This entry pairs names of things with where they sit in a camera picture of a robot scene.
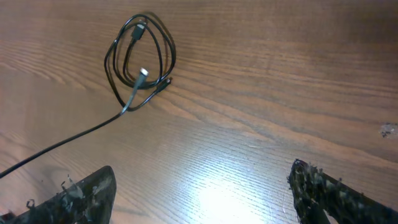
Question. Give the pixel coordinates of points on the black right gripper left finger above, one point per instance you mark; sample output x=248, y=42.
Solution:
x=87, y=201

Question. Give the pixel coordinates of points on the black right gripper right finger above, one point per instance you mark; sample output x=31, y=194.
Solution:
x=317, y=196

